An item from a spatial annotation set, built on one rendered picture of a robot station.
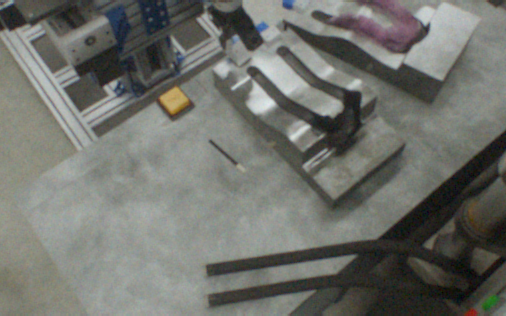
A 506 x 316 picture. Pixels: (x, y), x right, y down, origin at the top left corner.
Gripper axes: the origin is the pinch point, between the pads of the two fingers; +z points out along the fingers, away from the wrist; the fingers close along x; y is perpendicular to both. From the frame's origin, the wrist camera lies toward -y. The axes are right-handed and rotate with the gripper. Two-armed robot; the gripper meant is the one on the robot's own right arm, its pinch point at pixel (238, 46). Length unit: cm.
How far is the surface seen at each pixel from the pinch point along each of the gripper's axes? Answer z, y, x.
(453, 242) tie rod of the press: -6, -73, -4
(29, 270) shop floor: 84, 16, 101
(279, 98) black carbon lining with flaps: 4.4, -17.3, 0.0
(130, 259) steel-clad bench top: 3, -27, 56
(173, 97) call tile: 8.5, 3.5, 21.5
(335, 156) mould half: 3.1, -39.5, -0.2
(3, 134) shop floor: 96, 80, 81
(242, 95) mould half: 3.5, -10.5, 7.4
